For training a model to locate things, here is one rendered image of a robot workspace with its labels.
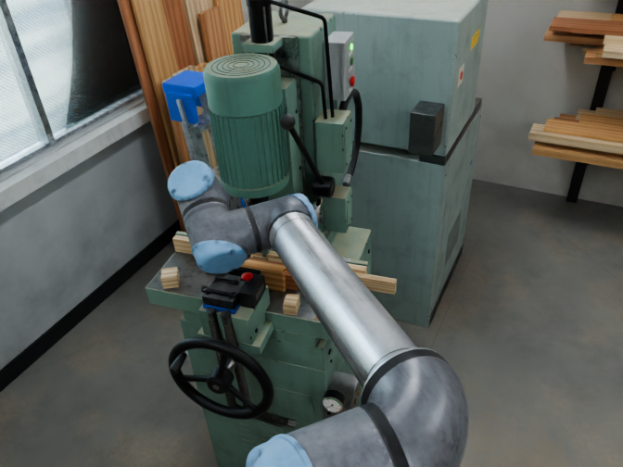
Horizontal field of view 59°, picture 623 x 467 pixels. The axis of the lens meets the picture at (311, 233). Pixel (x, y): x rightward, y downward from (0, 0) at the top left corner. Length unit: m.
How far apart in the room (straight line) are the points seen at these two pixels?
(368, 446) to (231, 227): 0.56
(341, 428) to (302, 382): 1.08
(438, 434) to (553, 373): 2.08
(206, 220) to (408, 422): 0.58
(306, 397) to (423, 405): 1.12
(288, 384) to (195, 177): 0.81
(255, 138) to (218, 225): 0.34
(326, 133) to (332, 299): 0.80
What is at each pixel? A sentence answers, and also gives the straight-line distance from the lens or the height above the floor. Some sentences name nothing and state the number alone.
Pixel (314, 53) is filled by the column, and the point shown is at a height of 1.47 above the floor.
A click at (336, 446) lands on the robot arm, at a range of 0.57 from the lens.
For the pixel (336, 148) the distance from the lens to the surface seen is 1.52.
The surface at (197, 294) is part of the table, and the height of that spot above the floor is 0.90.
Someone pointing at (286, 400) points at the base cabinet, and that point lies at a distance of 1.75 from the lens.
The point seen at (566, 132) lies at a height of 0.63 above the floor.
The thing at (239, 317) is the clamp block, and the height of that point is 0.96.
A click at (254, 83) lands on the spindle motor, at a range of 1.25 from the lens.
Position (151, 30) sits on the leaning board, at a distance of 2.82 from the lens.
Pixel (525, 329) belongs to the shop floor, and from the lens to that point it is 2.81.
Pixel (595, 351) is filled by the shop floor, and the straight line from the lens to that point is 2.81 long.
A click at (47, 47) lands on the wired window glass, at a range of 2.72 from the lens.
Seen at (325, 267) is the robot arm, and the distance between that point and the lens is 0.83.
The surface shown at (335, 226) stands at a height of 0.98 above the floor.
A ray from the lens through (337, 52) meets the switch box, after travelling 1.53.
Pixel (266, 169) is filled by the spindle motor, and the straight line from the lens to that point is 1.35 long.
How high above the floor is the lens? 1.92
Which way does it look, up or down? 36 degrees down
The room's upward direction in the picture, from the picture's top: 3 degrees counter-clockwise
